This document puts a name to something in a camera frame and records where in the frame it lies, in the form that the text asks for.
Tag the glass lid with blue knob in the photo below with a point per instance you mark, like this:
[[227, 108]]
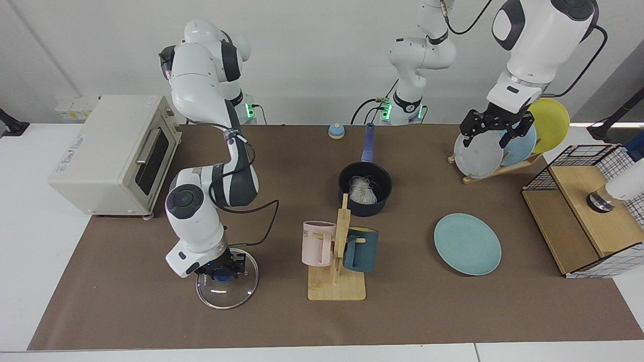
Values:
[[226, 299]]

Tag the white vermicelli bundle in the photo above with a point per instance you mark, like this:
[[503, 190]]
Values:
[[362, 191]]

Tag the light blue plate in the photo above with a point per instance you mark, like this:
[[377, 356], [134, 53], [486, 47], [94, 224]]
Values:
[[523, 146]]

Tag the grey plate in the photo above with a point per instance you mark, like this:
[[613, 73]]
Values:
[[480, 158]]

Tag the wooden plate rack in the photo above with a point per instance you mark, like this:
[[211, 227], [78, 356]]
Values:
[[495, 173]]

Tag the yellow plate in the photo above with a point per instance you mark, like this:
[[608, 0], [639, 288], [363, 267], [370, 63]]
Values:
[[551, 125]]

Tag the teal plate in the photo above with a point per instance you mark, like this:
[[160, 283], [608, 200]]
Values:
[[468, 244]]

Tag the pink cup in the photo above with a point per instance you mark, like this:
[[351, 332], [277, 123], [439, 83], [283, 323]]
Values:
[[314, 246]]

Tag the black stand foot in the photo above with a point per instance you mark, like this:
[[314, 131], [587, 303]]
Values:
[[12, 125], [604, 130]]

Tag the brown table cloth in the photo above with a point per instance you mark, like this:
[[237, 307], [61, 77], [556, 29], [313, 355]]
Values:
[[282, 166]]

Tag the wooden cup stand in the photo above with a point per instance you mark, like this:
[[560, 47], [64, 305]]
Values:
[[337, 289]]

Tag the white bottle with silver end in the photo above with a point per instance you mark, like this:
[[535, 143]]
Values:
[[626, 186]]

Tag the small blue plastic object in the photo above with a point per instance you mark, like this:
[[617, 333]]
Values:
[[635, 152]]

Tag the small blue round thing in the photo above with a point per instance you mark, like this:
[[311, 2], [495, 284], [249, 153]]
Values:
[[336, 131]]

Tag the dark teal cup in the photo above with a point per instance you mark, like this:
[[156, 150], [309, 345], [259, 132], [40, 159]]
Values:
[[365, 251]]

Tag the pale toaster oven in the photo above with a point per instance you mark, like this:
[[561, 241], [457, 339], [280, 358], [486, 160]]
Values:
[[100, 151]]

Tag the white wall sockets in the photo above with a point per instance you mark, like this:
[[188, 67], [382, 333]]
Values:
[[75, 109]]

